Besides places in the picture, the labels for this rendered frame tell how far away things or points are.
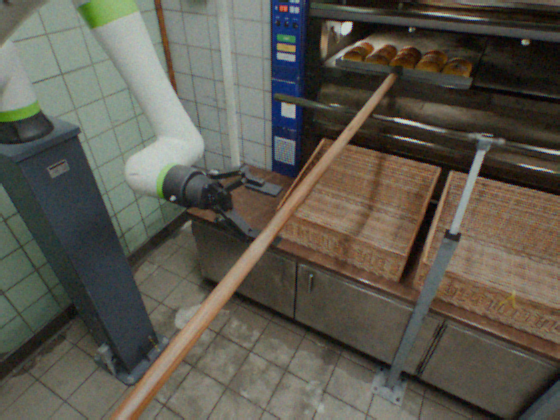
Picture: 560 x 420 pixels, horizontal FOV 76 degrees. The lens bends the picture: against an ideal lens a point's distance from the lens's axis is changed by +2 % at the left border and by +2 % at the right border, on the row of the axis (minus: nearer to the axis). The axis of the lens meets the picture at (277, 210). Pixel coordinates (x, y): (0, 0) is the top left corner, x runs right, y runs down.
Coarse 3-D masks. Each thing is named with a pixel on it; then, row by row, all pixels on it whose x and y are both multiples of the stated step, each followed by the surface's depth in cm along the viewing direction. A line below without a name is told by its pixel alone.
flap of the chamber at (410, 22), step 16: (320, 16) 130; (336, 16) 127; (352, 16) 125; (368, 16) 123; (384, 16) 120; (464, 32) 112; (480, 32) 110; (496, 32) 108; (512, 32) 106; (528, 32) 105; (544, 32) 103
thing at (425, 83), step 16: (368, 80) 149; (384, 80) 146; (400, 80) 143; (416, 80) 141; (432, 80) 141; (448, 96) 138; (464, 96) 135; (480, 96) 132; (496, 96) 130; (512, 96) 128; (528, 96) 128; (544, 96) 127; (544, 112) 126
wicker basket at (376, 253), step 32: (352, 160) 169; (288, 192) 154; (320, 192) 182; (352, 192) 174; (416, 192) 160; (288, 224) 162; (320, 224) 141; (352, 224) 163; (384, 224) 163; (416, 224) 136; (352, 256) 147; (384, 256) 133
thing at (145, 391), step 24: (360, 120) 109; (336, 144) 97; (288, 216) 75; (264, 240) 69; (240, 264) 64; (216, 288) 60; (216, 312) 58; (192, 336) 54; (168, 360) 51; (144, 384) 48; (120, 408) 46; (144, 408) 47
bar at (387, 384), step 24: (288, 96) 130; (384, 120) 116; (408, 120) 114; (480, 144) 106; (504, 144) 103; (528, 144) 101; (456, 216) 105; (456, 240) 103; (432, 264) 112; (432, 288) 117; (408, 336) 136; (384, 384) 163; (552, 408) 121
